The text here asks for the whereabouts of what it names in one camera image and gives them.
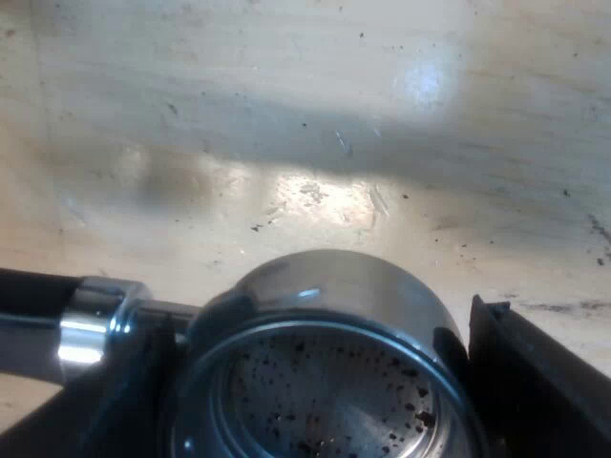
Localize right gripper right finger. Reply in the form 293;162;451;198
463;294;611;458

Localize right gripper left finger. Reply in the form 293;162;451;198
27;301;200;458

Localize filter holder with red-ended handle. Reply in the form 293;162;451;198
0;248;490;458

